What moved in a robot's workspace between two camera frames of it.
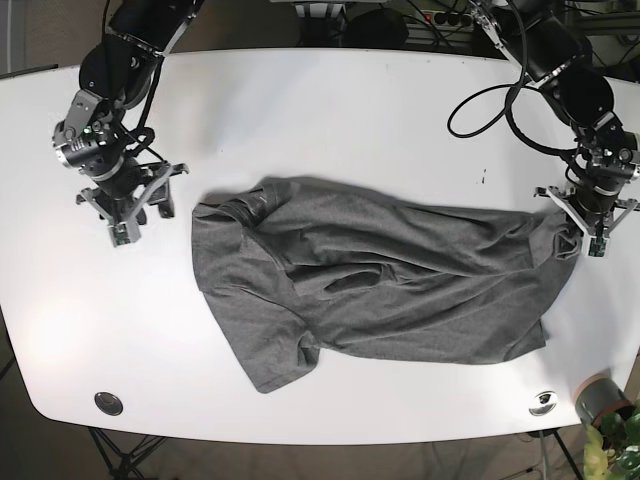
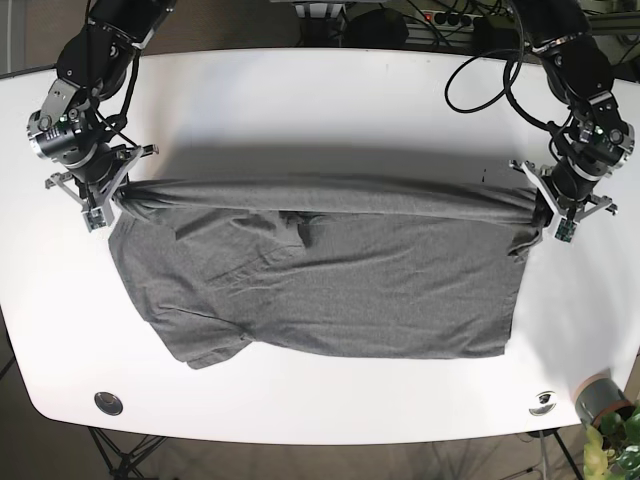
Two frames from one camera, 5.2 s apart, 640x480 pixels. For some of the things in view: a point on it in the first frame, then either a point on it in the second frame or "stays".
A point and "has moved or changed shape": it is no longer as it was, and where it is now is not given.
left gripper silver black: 593,212 to 563,193
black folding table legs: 126,465 stays
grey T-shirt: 301,268 has moved or changed shape
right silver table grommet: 544,409 stays
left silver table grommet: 109,403 stays
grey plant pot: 599,396 stays
